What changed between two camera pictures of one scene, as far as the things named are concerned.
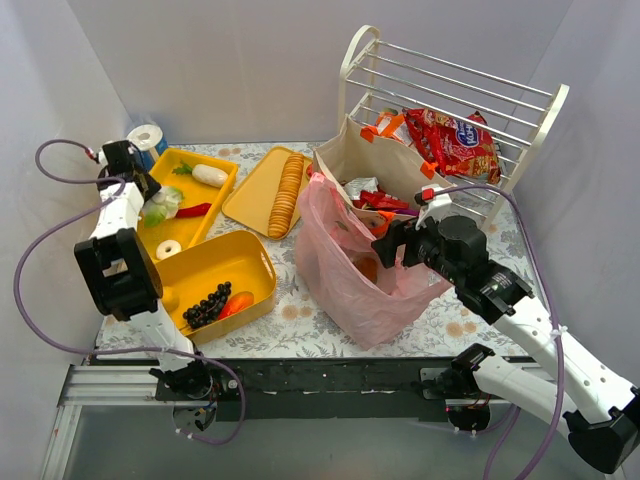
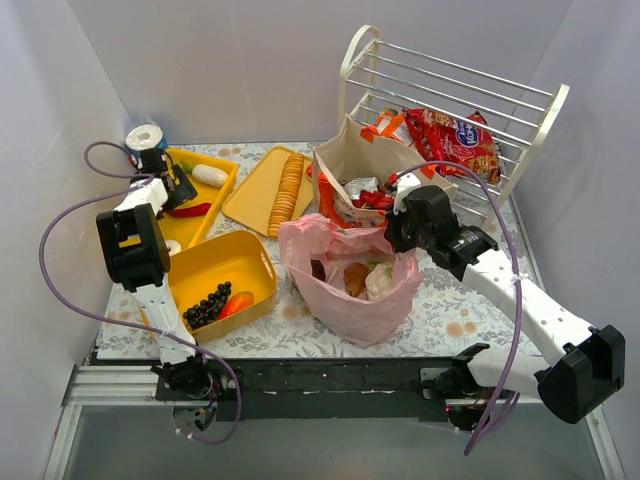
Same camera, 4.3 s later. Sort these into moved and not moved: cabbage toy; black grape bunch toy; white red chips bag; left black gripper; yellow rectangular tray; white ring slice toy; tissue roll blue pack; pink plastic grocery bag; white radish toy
Moved: cabbage toy; left black gripper; pink plastic grocery bag
Not moved: tissue roll blue pack; white red chips bag; black grape bunch toy; white radish toy; white ring slice toy; yellow rectangular tray
